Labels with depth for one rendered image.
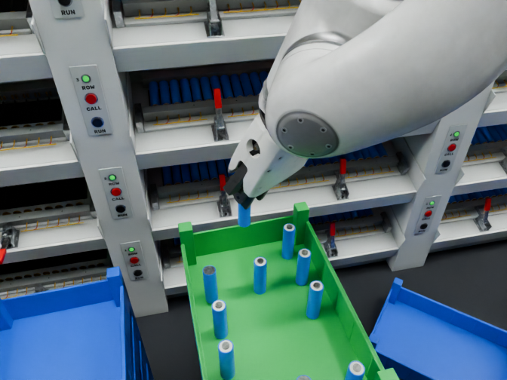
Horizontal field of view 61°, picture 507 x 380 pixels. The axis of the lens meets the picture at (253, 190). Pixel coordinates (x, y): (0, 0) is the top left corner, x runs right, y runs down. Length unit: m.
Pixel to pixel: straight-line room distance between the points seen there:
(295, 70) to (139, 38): 0.45
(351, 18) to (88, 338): 0.59
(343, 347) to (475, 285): 0.75
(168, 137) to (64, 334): 0.37
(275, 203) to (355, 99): 0.68
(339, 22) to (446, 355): 0.92
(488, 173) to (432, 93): 0.90
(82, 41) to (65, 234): 0.42
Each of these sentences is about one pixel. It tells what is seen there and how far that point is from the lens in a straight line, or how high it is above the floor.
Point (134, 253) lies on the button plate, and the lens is 0.96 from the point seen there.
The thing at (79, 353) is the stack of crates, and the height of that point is 0.32.
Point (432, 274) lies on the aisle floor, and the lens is 1.28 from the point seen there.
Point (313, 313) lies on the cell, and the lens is 0.61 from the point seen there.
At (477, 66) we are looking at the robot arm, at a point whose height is 0.81.
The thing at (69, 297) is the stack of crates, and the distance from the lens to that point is 0.76.
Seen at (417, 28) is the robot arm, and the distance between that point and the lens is 0.28.
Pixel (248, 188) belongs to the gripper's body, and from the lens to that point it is 0.48.
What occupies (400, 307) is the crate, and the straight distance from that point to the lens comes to 1.18.
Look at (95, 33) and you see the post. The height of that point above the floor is 0.70.
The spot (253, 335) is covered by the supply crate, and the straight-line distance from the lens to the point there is 0.61.
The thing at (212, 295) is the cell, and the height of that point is 0.42.
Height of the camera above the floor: 0.92
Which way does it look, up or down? 40 degrees down
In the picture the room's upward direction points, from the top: straight up
